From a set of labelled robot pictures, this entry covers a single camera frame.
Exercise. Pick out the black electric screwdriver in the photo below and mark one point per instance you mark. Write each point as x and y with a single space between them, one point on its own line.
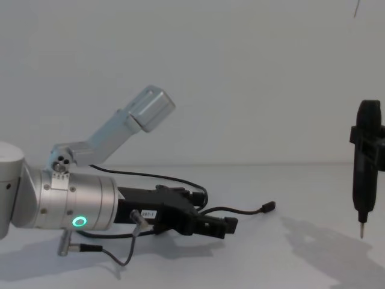
365 180

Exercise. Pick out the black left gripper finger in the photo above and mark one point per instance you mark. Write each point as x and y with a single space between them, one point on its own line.
210 228
231 224

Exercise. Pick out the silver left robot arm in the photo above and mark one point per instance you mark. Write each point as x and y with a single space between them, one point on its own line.
81 192

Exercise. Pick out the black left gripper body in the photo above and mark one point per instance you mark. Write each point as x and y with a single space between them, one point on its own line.
174 207

